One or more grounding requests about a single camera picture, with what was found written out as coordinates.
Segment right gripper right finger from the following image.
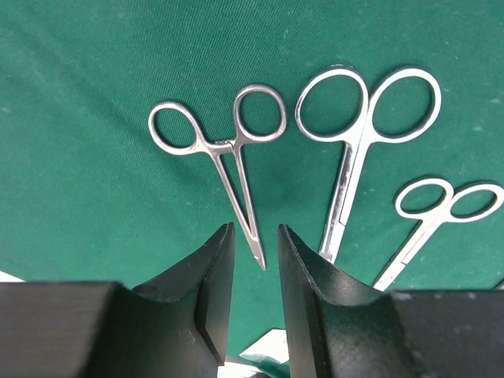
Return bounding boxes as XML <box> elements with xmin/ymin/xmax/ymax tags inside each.
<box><xmin>278</xmin><ymin>224</ymin><xmax>503</xmax><ymax>377</ymax></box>

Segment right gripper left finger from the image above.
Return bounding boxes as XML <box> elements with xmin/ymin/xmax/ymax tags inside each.
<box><xmin>1</xmin><ymin>224</ymin><xmax>235</xmax><ymax>377</ymax></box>

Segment steel scissors medium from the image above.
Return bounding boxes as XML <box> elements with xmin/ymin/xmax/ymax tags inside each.
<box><xmin>372</xmin><ymin>177</ymin><xmax>503</xmax><ymax>291</ymax></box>

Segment large steel surgical scissors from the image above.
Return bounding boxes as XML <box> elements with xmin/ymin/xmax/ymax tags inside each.
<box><xmin>295</xmin><ymin>65</ymin><xmax>442</xmax><ymax>264</ymax></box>

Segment green surgical drape cloth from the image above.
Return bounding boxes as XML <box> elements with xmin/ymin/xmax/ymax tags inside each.
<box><xmin>1</xmin><ymin>1</ymin><xmax>503</xmax><ymax>358</ymax></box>

